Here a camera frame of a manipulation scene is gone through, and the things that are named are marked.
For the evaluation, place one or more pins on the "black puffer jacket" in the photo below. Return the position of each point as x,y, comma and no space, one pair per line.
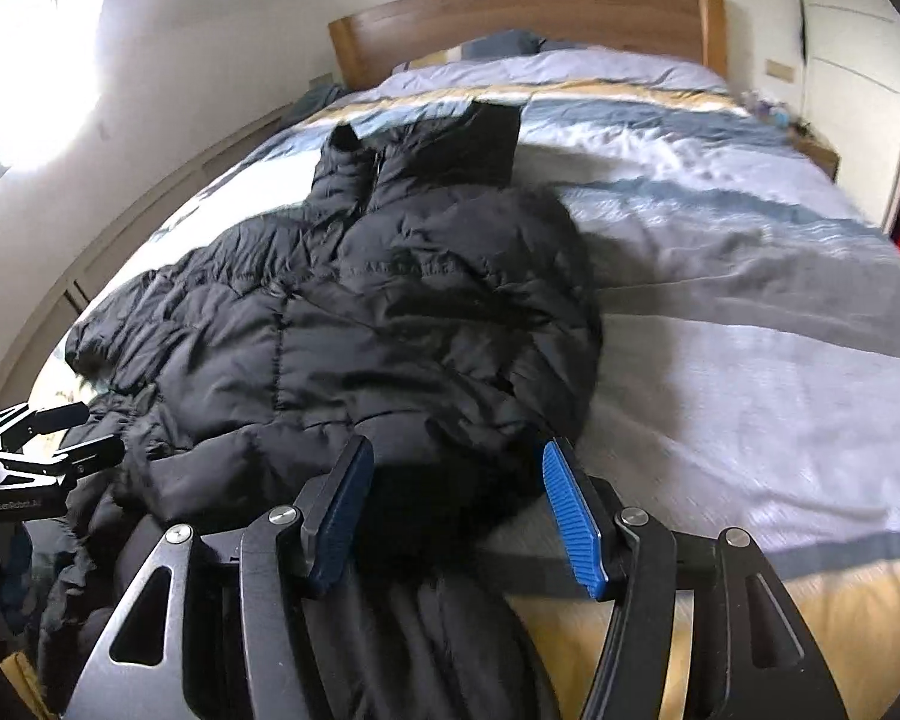
390,315

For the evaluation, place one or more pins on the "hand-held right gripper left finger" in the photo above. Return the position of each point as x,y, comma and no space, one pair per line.
339,514

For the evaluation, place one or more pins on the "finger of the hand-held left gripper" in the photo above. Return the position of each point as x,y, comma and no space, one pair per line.
49,420
82,454

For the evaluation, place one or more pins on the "white wardrobe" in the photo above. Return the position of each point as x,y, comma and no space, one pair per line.
855,75

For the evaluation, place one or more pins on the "wooden nightstand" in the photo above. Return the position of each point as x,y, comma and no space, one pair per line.
819,154

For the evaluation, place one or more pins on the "striped duvet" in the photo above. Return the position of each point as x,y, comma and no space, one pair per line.
720,330

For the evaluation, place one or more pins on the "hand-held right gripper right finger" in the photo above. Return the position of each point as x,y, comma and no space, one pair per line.
572,517

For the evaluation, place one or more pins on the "wooden headboard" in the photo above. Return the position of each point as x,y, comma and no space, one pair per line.
532,15

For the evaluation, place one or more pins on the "beige wall switch plate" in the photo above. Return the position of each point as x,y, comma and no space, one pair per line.
780,71

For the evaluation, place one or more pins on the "blue pillow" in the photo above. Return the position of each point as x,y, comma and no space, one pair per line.
499,43

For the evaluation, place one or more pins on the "bright window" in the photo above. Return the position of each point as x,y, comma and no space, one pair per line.
22,67

